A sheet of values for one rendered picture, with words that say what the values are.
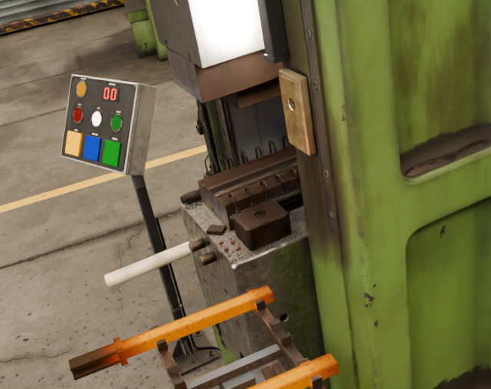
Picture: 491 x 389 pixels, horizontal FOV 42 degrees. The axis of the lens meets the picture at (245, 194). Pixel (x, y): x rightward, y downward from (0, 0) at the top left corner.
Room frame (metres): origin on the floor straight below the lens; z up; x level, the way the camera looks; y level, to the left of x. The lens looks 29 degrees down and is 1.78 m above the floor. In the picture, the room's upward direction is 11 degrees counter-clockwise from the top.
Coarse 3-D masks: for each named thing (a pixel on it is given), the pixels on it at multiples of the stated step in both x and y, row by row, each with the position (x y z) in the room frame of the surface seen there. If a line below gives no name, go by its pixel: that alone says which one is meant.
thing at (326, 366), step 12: (312, 360) 0.81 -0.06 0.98; (324, 360) 0.81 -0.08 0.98; (288, 372) 0.80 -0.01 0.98; (300, 372) 0.79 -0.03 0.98; (312, 372) 0.78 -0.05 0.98; (324, 372) 0.79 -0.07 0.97; (336, 372) 0.79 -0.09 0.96; (264, 384) 0.78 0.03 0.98; (276, 384) 0.77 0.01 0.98; (288, 384) 0.77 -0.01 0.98; (300, 384) 0.77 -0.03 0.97
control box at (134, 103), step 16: (80, 80) 2.04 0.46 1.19; (96, 80) 1.98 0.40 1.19; (112, 80) 1.93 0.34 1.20; (80, 96) 2.01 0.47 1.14; (96, 96) 1.96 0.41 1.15; (112, 96) 1.90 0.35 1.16; (128, 96) 1.85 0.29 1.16; (144, 96) 1.85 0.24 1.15; (112, 112) 1.88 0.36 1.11; (128, 112) 1.83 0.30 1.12; (144, 112) 1.84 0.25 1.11; (64, 128) 2.02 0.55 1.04; (80, 128) 1.96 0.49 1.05; (96, 128) 1.91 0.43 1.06; (112, 128) 1.85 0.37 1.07; (128, 128) 1.81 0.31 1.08; (144, 128) 1.83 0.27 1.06; (64, 144) 1.99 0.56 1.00; (128, 144) 1.78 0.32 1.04; (144, 144) 1.82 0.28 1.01; (80, 160) 1.91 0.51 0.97; (128, 160) 1.77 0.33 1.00; (144, 160) 1.81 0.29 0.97
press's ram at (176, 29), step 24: (168, 0) 1.46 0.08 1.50; (192, 0) 1.34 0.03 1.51; (216, 0) 1.36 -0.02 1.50; (240, 0) 1.38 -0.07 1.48; (168, 24) 1.50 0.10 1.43; (192, 24) 1.34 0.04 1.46; (216, 24) 1.35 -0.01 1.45; (240, 24) 1.37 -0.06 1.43; (192, 48) 1.37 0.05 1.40; (216, 48) 1.35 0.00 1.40; (240, 48) 1.37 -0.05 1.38; (264, 48) 1.39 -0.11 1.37
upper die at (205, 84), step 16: (176, 64) 1.51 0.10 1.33; (192, 64) 1.39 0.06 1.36; (224, 64) 1.41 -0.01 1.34; (240, 64) 1.42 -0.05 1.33; (256, 64) 1.44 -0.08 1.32; (272, 64) 1.45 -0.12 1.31; (176, 80) 1.55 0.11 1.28; (192, 80) 1.42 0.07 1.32; (208, 80) 1.39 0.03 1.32; (224, 80) 1.41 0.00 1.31; (240, 80) 1.42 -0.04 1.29; (256, 80) 1.43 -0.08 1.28; (208, 96) 1.39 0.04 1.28
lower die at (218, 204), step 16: (256, 160) 1.63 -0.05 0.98; (272, 160) 1.59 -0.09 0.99; (224, 176) 1.55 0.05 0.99; (240, 176) 1.51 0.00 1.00; (272, 176) 1.48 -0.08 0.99; (288, 176) 1.47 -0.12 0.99; (208, 192) 1.49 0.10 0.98; (224, 192) 1.44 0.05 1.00; (240, 192) 1.44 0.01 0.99; (256, 192) 1.42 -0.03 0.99; (272, 192) 1.43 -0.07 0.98; (224, 208) 1.39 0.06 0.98; (240, 208) 1.40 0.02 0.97
